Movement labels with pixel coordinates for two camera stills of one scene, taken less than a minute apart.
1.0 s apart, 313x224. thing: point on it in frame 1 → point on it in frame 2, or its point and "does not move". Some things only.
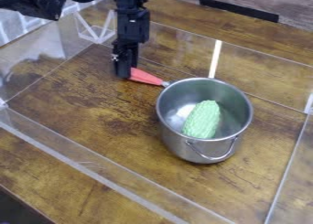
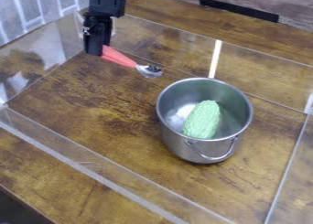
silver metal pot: (204, 112) does not move
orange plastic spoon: (141, 76) → (148, 70)
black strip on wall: (238, 9) does not move
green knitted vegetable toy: (202, 122) does not move
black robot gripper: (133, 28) → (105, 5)
